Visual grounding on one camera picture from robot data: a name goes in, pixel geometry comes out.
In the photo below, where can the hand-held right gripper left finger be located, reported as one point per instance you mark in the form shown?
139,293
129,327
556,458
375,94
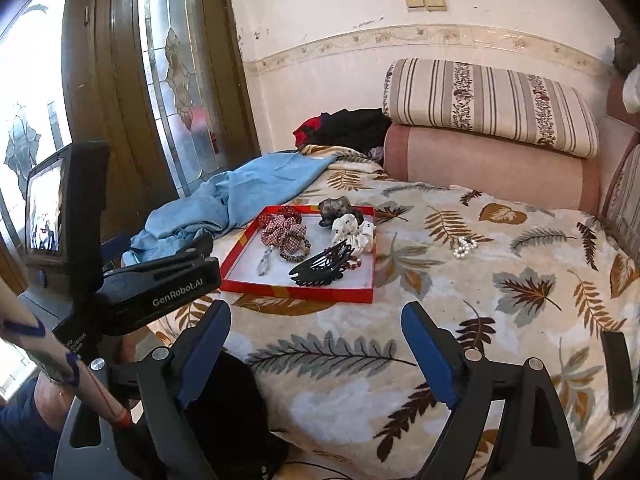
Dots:
200,360

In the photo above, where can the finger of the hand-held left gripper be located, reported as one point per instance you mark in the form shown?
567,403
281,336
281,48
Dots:
180,252

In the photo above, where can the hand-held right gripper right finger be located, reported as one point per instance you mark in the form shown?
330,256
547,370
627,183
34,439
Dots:
430,355

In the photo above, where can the red cardboard tray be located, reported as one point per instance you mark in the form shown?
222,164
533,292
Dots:
245,275

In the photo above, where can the red white plaid scrunchie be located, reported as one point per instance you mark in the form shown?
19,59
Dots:
280,230

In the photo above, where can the black hair claw clip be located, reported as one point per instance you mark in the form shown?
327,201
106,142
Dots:
320,265

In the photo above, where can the white dotted scrunchie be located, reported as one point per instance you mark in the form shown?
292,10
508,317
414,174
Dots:
350,232

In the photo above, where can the person's left forearm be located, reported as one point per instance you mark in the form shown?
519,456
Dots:
30,330

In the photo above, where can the black cloth bag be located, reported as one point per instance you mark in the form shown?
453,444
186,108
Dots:
230,410

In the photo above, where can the blue cloth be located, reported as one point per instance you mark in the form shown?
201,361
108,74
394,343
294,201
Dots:
240,185

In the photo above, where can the dark red dotted scrunchie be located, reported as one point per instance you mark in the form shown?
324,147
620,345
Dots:
289,212

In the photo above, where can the dark grey scrunchie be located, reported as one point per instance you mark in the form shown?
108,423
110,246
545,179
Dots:
360,217

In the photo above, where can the light grey scrunchie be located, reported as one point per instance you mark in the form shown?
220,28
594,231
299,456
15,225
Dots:
334,207

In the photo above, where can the red cloth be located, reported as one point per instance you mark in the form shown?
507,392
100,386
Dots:
305,132

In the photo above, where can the black phone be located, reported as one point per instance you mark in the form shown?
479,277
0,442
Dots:
617,375

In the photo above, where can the person's blue pants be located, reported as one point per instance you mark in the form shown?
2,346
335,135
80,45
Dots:
20,435

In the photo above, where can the pink bolster cushion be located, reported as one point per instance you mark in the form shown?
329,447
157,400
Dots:
490,170

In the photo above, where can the small grey cloth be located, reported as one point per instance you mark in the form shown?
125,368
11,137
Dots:
375,153

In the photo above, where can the black clothes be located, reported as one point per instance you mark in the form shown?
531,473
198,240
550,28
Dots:
355,130

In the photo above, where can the striped floral side cushion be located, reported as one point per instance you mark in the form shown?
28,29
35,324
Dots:
625,200

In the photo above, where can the long striped cushion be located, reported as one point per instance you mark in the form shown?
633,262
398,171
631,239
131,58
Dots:
490,100

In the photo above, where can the white floral cloth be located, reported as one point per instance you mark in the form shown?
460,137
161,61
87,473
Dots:
632,90

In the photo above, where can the green cloth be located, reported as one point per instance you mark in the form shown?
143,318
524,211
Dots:
625,55

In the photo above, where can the beige wall switch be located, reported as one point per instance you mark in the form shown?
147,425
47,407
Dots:
435,2
414,2

